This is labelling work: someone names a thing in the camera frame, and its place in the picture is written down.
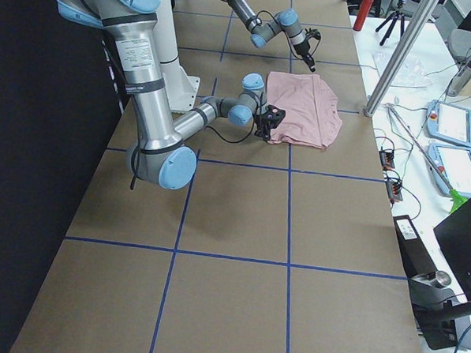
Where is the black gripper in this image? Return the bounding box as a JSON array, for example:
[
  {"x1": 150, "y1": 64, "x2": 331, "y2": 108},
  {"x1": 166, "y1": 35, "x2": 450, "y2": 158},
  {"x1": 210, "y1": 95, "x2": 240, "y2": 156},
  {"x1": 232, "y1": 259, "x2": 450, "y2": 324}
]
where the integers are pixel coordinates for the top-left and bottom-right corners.
[
  {"x1": 254, "y1": 107, "x2": 278, "y2": 141},
  {"x1": 293, "y1": 39, "x2": 316, "y2": 73}
]

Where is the pink Snoopy t-shirt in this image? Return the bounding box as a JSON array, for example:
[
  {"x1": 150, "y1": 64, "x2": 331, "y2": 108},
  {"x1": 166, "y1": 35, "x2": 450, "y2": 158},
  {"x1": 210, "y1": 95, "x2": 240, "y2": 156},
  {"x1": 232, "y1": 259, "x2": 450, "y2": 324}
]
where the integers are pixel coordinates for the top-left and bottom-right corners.
[{"x1": 266, "y1": 72, "x2": 342, "y2": 149}]

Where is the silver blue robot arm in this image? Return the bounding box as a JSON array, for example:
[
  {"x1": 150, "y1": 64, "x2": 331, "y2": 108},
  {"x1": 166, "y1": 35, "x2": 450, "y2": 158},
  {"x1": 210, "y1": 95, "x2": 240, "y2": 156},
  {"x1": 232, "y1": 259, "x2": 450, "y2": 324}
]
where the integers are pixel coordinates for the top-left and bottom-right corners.
[
  {"x1": 223, "y1": 0, "x2": 321, "y2": 73},
  {"x1": 57, "y1": 0, "x2": 286, "y2": 190}
]

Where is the red water bottle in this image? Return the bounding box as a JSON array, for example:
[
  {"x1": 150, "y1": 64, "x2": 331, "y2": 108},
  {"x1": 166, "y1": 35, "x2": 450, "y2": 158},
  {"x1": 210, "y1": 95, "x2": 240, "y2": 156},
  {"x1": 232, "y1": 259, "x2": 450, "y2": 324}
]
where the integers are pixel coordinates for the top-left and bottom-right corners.
[{"x1": 352, "y1": 0, "x2": 374, "y2": 32}]

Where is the clear plastic bag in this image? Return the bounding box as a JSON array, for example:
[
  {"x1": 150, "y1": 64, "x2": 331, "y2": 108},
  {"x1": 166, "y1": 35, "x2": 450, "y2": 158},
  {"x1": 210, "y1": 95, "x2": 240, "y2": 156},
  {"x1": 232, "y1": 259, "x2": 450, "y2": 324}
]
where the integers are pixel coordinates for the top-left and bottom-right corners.
[{"x1": 372, "y1": 52, "x2": 432, "y2": 88}]

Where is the upper orange connector board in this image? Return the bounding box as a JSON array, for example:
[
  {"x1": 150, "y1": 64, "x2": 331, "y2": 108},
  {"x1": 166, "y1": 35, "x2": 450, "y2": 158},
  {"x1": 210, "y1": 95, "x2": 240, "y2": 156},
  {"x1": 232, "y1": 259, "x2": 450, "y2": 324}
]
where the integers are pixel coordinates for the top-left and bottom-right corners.
[{"x1": 379, "y1": 149, "x2": 394, "y2": 171}]

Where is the orange connector board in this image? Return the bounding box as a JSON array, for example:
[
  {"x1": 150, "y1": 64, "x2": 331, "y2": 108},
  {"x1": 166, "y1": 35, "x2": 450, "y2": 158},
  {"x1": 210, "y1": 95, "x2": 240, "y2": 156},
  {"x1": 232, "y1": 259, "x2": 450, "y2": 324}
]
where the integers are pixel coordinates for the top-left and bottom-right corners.
[
  {"x1": 379, "y1": 149, "x2": 394, "y2": 171},
  {"x1": 385, "y1": 178, "x2": 402, "y2": 204}
]

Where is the lower orange connector board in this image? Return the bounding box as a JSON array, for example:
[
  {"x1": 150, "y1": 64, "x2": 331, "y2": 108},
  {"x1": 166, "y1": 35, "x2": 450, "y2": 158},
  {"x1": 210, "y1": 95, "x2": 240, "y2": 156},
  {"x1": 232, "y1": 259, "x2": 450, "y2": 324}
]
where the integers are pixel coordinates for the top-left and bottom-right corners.
[{"x1": 385, "y1": 178, "x2": 402, "y2": 204}]

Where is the upper teach pendant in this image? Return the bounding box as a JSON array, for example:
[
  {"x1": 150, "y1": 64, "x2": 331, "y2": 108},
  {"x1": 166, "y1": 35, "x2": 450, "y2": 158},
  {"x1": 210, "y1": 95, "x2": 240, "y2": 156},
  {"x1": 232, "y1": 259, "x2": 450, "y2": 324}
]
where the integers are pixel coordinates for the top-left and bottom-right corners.
[{"x1": 426, "y1": 100, "x2": 471, "y2": 148}]

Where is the black box with label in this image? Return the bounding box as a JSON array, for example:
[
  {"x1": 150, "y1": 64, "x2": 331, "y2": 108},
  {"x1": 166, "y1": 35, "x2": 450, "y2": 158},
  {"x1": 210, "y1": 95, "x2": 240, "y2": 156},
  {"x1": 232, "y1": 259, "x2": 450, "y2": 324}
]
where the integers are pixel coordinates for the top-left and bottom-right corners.
[{"x1": 393, "y1": 215, "x2": 438, "y2": 278}]

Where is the black monitor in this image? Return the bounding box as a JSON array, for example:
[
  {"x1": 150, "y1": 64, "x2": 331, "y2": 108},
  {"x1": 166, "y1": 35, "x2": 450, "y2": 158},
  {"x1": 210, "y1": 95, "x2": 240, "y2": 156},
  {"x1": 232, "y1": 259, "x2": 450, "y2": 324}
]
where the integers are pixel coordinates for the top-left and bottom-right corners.
[{"x1": 433, "y1": 198, "x2": 471, "y2": 299}]

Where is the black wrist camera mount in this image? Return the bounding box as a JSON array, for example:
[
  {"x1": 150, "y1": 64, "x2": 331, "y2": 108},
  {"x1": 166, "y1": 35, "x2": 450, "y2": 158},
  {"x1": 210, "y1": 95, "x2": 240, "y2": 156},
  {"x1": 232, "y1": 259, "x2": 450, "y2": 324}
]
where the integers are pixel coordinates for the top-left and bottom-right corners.
[
  {"x1": 260, "y1": 105, "x2": 286, "y2": 130},
  {"x1": 304, "y1": 28, "x2": 322, "y2": 41}
]

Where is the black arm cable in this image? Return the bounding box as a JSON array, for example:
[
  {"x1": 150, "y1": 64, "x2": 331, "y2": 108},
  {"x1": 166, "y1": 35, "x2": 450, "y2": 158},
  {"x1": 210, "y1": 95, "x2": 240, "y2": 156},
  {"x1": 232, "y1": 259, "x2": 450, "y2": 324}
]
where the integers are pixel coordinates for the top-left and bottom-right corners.
[
  {"x1": 129, "y1": 86, "x2": 267, "y2": 197},
  {"x1": 251, "y1": 9, "x2": 323, "y2": 63}
]

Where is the black camera tripod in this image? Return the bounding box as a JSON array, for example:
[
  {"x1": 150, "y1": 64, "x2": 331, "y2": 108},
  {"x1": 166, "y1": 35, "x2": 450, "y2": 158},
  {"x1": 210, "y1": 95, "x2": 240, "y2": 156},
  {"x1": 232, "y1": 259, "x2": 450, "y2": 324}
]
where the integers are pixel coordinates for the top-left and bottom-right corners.
[{"x1": 375, "y1": 0, "x2": 406, "y2": 46}]

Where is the aluminium frame post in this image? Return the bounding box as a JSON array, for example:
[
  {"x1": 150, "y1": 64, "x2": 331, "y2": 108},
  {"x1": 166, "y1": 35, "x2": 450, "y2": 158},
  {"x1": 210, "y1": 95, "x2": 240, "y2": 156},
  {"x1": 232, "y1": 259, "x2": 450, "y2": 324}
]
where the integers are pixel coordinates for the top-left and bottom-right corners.
[{"x1": 364, "y1": 0, "x2": 439, "y2": 117}]

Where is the green handled reach stick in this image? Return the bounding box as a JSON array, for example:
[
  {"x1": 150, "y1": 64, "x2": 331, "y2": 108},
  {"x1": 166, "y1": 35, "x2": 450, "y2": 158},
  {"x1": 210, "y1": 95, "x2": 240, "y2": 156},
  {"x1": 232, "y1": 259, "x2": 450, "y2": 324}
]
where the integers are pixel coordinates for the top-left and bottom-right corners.
[{"x1": 385, "y1": 103, "x2": 467, "y2": 213}]

